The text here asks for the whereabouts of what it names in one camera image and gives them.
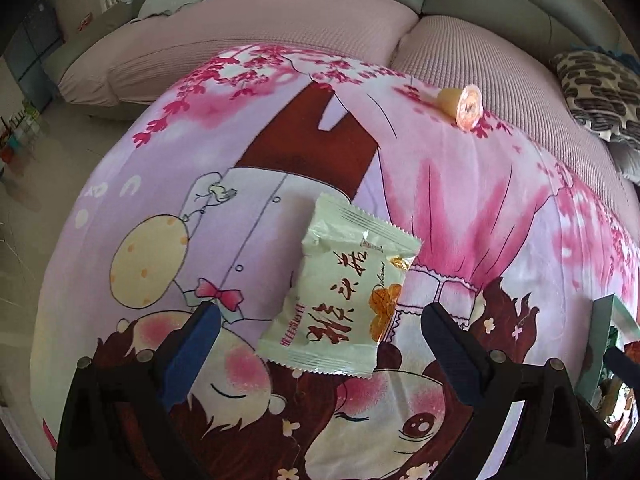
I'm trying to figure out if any black and cream patterned pillow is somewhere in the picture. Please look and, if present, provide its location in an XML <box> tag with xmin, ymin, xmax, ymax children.
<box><xmin>550</xmin><ymin>50</ymin><xmax>640</xmax><ymax>148</ymax></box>

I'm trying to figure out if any shallow teal cardboard box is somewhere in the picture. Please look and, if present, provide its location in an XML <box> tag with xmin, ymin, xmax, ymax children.
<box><xmin>575</xmin><ymin>294</ymin><xmax>640</xmax><ymax>411</ymax></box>

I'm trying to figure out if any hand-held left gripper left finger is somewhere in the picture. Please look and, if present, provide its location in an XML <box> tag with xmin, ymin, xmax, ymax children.
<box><xmin>54</xmin><ymin>301</ymin><xmax>222</xmax><ymax>480</ymax></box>

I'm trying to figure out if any colourful clutter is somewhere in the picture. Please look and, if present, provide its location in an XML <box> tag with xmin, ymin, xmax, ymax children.
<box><xmin>0</xmin><ymin>100</ymin><xmax>43</xmax><ymax>171</ymax></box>

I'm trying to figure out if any small jelly cup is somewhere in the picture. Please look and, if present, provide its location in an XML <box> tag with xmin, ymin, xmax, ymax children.
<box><xmin>436</xmin><ymin>85</ymin><xmax>483</xmax><ymax>132</ymax></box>

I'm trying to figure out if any pale green snack packet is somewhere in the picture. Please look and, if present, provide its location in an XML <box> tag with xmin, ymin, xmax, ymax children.
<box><xmin>257</xmin><ymin>192</ymin><xmax>423</xmax><ymax>378</ymax></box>

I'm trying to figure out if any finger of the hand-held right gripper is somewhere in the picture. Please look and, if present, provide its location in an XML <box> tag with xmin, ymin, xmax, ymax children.
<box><xmin>602</xmin><ymin>347</ymin><xmax>640</xmax><ymax>387</ymax></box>

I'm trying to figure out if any dark teal cabinet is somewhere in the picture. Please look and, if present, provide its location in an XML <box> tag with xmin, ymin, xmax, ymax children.
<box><xmin>10</xmin><ymin>0</ymin><xmax>66</xmax><ymax>106</ymax></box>

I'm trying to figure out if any grey pillow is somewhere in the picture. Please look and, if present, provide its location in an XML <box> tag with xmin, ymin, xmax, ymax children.
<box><xmin>607</xmin><ymin>142</ymin><xmax>640</xmax><ymax>186</ymax></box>

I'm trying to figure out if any pink sofa seat cushion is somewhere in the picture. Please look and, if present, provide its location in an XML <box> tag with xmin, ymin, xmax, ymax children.
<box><xmin>390</xmin><ymin>15</ymin><xmax>640</xmax><ymax>241</ymax></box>
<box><xmin>59</xmin><ymin>0</ymin><xmax>420</xmax><ymax>121</ymax></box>

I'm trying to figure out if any pink cartoon printed blanket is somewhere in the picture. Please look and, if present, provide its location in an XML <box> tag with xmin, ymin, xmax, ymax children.
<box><xmin>30</xmin><ymin>44</ymin><xmax>640</xmax><ymax>480</ymax></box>

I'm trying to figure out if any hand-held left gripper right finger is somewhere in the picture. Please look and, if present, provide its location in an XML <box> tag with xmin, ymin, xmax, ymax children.
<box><xmin>421</xmin><ymin>301</ymin><xmax>588</xmax><ymax>480</ymax></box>

